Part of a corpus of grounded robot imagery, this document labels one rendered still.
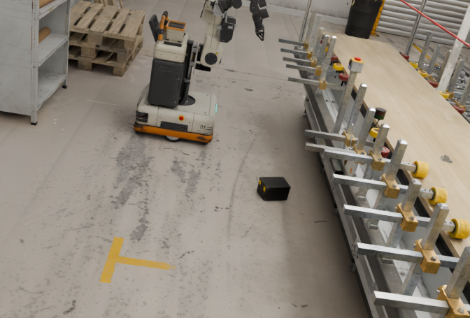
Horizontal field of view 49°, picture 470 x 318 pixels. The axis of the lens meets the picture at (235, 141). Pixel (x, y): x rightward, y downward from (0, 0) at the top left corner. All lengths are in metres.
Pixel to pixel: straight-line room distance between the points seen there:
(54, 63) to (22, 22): 1.08
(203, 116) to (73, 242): 1.66
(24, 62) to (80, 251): 1.76
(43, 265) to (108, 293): 0.41
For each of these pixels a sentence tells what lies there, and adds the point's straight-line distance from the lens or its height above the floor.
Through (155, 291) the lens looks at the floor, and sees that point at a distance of 2.96.
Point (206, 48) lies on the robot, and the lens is 4.32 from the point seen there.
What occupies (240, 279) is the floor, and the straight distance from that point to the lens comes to 3.13.
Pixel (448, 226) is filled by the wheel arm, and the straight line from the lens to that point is 2.31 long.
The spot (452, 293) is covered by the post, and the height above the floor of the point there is 0.99.
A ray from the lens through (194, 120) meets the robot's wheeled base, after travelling 4.33.
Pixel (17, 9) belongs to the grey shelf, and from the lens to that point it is 4.25.
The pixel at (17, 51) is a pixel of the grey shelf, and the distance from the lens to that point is 4.35.
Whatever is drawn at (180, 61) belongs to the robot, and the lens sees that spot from 4.21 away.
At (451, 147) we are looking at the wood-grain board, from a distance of 3.28.
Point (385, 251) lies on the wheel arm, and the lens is 1.97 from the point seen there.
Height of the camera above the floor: 2.01
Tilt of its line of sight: 26 degrees down
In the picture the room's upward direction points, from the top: 12 degrees clockwise
